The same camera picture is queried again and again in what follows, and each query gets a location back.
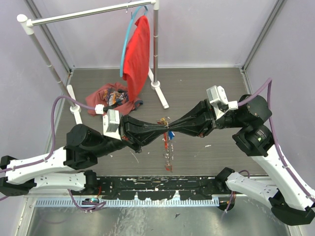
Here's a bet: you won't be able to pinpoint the dark red printed shirt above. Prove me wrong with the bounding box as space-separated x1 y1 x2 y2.
85 82 143 115

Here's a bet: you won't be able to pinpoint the blue and red keys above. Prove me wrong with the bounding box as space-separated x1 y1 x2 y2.
168 131 175 140

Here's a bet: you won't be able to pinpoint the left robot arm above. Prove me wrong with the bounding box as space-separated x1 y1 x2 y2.
0 114 168 197

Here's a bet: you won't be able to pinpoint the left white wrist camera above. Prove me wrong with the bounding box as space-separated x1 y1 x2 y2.
94 104 122 141

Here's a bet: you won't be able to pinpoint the white clothes rack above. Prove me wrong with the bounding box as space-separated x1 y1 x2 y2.
17 0 169 109

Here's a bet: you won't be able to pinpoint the blue clothes hanger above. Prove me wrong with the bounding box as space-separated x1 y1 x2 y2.
119 5 148 78

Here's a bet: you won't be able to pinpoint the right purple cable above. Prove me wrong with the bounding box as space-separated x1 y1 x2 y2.
237 78 315 200

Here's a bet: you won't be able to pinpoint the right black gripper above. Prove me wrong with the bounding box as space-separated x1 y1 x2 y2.
167 97 247 137

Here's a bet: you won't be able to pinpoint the grey cable duct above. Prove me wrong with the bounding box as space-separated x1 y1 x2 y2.
34 197 219 207

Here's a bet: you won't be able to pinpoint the small electronics board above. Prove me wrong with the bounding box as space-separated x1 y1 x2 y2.
81 198 99 206

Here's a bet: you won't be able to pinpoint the red handled keyring with keys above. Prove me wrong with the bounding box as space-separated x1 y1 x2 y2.
162 130 174 173

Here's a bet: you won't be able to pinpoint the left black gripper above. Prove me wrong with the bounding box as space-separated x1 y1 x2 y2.
93 113 169 159

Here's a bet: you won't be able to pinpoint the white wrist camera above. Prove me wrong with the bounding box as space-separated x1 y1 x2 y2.
94 104 122 141
206 86 238 119

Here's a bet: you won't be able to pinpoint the bright red shirt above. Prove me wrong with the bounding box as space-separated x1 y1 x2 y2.
123 16 150 101

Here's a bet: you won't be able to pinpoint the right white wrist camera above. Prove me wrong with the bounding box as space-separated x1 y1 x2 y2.
206 86 238 119

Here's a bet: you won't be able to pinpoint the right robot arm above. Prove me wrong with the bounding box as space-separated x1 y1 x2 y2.
168 95 315 226

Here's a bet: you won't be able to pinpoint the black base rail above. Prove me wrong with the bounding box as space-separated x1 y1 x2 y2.
99 176 231 201

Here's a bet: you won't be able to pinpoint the purple cable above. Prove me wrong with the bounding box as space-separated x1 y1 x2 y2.
237 78 315 200
0 95 96 202

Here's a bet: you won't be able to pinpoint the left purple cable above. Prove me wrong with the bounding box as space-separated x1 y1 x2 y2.
0 95 96 202

